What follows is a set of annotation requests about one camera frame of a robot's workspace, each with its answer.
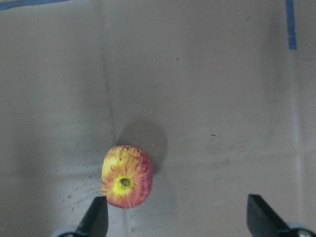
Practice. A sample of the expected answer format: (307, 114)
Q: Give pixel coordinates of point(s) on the red yellow carried apple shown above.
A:
(127, 176)

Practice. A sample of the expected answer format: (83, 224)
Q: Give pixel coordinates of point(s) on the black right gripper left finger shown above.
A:
(94, 223)

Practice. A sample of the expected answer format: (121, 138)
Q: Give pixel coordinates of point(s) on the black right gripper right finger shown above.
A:
(263, 221)

